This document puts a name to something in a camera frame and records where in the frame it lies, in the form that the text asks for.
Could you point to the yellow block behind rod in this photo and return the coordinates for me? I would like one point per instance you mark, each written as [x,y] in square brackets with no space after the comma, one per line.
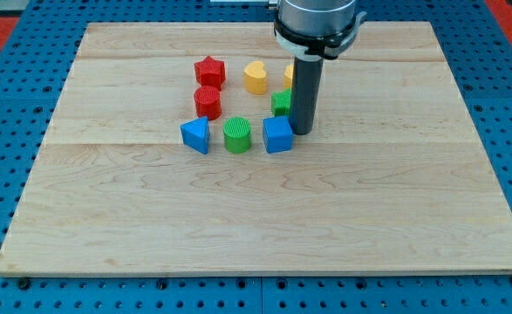
[288,76]

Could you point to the red star block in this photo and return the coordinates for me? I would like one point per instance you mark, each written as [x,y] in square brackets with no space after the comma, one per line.
[211,72]

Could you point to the blue cube block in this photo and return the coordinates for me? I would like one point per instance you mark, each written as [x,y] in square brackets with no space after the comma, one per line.
[277,134]

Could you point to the red cylinder block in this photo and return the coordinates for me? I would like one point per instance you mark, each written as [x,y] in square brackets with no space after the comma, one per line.
[208,102]

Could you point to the green star block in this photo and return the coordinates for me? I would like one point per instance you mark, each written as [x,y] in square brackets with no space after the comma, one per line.
[280,103]

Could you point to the light wooden board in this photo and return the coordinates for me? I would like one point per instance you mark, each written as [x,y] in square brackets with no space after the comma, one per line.
[393,179]

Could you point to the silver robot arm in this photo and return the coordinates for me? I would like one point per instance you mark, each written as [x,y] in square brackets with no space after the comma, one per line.
[312,31]

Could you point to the green cylinder block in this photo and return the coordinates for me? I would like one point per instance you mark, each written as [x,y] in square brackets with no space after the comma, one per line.
[237,135]

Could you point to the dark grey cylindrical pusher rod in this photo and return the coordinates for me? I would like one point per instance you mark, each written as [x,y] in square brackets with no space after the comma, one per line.
[304,92]

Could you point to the yellow heart block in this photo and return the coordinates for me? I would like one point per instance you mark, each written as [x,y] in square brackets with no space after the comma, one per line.
[255,77]

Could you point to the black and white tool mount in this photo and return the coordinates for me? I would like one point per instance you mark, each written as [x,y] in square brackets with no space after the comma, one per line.
[311,48]

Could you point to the blue triangle block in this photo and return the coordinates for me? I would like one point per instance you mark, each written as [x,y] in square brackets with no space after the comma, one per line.
[196,134]

